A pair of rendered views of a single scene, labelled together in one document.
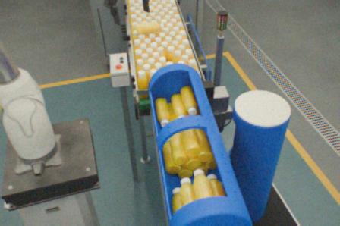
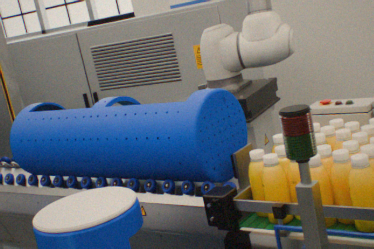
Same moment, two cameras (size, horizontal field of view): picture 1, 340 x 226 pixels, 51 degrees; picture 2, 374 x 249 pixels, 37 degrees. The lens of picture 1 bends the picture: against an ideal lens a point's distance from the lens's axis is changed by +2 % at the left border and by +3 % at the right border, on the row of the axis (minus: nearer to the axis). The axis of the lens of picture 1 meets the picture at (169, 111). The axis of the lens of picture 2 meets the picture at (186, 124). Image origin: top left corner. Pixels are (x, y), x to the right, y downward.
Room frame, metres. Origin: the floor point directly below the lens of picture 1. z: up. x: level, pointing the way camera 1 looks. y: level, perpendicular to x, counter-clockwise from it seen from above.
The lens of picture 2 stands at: (2.57, -1.27, 1.51)
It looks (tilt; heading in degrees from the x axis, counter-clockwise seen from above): 13 degrees down; 135
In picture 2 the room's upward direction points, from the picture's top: 12 degrees counter-clockwise
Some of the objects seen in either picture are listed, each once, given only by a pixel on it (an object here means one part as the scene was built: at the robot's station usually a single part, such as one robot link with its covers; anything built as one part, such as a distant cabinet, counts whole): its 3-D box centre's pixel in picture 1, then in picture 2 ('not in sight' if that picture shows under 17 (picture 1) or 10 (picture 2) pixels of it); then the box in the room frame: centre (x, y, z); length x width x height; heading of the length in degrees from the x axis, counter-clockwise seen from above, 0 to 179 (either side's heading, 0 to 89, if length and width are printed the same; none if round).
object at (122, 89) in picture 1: (129, 134); not in sight; (1.70, 0.28, 0.50); 0.04 x 0.04 x 1.00; 6
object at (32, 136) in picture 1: (28, 124); (221, 50); (1.02, 0.56, 1.26); 0.18 x 0.16 x 0.22; 23
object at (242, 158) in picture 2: not in sight; (243, 168); (1.52, -0.03, 0.99); 0.10 x 0.02 x 0.12; 96
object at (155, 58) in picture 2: not in sight; (120, 121); (-0.69, 1.30, 0.72); 2.15 x 0.54 x 1.45; 14
